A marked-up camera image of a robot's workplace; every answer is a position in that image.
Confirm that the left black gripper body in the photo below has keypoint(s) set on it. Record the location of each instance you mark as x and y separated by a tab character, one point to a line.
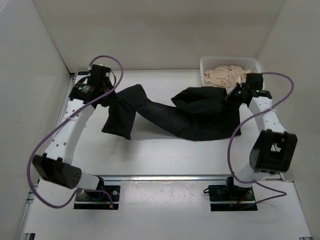
107	99

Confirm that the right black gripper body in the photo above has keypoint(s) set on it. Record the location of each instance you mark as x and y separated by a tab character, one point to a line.
236	96

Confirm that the black trousers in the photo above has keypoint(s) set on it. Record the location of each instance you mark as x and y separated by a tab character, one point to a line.
198	114

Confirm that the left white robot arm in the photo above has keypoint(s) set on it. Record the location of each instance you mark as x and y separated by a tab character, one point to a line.
55	164

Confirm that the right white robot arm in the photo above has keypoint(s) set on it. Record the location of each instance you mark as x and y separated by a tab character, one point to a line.
271	132

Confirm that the beige trousers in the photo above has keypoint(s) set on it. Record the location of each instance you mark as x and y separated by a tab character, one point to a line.
225	76

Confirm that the white plastic basket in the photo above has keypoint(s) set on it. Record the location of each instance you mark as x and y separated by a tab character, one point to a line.
211	62

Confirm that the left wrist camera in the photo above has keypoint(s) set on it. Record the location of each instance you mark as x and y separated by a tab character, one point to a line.
98	75

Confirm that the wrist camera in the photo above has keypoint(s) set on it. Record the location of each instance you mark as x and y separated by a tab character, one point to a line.
98	75
254	81

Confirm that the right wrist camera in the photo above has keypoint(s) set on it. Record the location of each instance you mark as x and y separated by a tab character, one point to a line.
254	81

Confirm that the black corner bracket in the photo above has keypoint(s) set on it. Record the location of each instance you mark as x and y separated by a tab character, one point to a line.
83	73

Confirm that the left aluminium frame rail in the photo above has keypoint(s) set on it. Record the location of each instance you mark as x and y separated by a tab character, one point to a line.
32	175

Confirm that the aluminium frame rail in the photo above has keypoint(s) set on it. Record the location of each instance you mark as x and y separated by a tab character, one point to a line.
281	175
32	175

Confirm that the right aluminium frame rail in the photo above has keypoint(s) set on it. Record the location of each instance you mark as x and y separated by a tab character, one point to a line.
281	175

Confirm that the front aluminium rail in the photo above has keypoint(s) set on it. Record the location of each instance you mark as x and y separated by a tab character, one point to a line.
168	177

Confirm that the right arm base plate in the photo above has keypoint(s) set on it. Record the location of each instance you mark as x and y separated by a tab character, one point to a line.
224	199

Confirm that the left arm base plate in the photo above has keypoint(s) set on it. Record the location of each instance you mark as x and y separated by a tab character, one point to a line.
107	199

